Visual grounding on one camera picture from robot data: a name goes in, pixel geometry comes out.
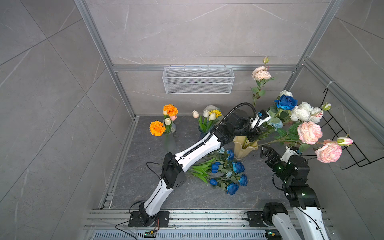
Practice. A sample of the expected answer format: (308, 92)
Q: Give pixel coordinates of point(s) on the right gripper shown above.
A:
(275, 156)

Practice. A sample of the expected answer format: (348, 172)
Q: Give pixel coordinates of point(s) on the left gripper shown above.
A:
(251, 132)

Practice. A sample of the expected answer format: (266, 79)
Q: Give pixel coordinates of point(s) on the blue rose vase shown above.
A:
(231, 155)
(281, 109)

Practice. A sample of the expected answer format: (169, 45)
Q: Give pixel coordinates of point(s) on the cream wavy glass vase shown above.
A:
(243, 146)

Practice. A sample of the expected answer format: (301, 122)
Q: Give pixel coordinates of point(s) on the blue rose low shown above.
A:
(243, 180)

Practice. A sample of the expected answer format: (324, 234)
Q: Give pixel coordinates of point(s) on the blue rose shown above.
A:
(229, 188)
(238, 167)

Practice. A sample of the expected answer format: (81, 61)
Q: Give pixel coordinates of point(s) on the blue tulip vase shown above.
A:
(215, 167)
(206, 179)

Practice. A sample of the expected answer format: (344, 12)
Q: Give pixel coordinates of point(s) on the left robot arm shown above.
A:
(242, 120)

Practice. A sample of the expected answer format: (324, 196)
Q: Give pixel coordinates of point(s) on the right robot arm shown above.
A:
(306, 206)

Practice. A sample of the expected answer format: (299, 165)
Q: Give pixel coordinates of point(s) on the yellow sunflower centre vase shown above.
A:
(216, 113)

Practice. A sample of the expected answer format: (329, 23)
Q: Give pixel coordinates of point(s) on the blue purple ribbed vase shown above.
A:
(203, 133)

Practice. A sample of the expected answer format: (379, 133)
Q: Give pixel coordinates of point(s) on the pink tulip left vase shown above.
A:
(173, 117)

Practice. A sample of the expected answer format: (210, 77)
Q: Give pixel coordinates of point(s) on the clear glass vase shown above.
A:
(170, 142)

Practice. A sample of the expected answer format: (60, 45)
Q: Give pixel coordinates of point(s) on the white rose cluster right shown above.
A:
(306, 113)

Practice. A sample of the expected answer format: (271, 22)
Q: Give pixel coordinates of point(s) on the peach carnation top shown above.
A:
(261, 73)

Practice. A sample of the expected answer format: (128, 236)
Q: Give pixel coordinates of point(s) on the pink carnation pair right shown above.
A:
(310, 134)

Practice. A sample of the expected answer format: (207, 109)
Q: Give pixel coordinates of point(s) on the orange marigold upper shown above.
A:
(170, 110)

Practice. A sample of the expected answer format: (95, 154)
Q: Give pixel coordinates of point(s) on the orange marigold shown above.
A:
(170, 110)
(157, 128)

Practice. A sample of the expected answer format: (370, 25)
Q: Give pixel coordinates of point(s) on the orange marigold lower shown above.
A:
(157, 128)

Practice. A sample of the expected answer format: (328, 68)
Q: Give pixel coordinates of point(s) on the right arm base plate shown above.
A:
(255, 219)

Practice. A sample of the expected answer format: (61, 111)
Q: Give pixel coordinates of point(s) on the black wire hook rack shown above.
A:
(360, 147)

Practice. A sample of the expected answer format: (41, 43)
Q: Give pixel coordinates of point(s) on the white wire wall basket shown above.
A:
(198, 80)

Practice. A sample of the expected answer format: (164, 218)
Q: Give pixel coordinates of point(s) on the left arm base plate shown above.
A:
(141, 220)

